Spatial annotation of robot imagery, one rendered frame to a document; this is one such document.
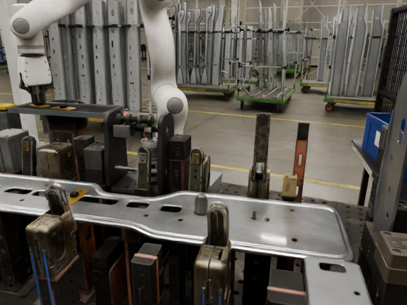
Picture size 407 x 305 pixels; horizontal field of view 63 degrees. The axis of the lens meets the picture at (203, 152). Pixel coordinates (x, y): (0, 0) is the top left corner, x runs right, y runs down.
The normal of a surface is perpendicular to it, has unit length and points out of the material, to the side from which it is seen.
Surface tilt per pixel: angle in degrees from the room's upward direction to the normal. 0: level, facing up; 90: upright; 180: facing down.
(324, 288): 0
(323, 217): 0
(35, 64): 90
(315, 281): 0
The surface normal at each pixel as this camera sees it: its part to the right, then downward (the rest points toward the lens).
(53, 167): -0.22, 0.31
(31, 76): 0.77, 0.26
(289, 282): 0.00, -0.95
